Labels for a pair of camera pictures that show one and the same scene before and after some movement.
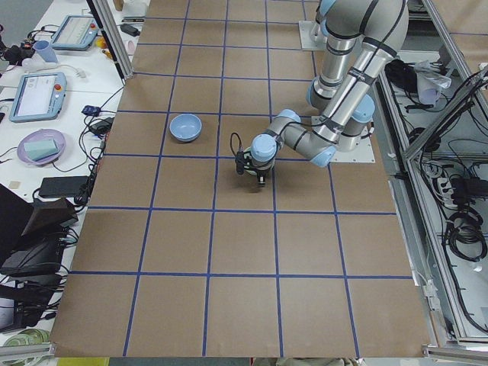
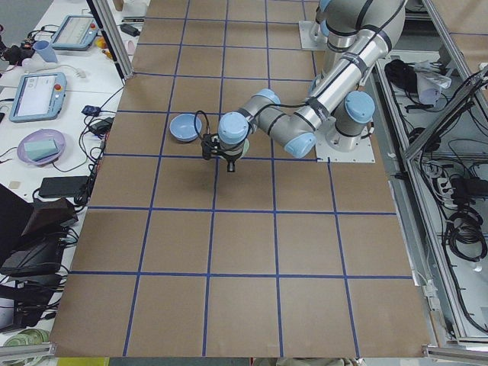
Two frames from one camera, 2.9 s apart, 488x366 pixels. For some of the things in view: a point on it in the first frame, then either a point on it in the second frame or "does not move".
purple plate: x=41 y=135 does not move
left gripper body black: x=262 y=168 -> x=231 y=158
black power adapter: x=69 y=187 does not move
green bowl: x=264 y=149 -> x=232 y=149
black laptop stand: x=33 y=235 does not move
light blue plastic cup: x=43 y=47 does not move
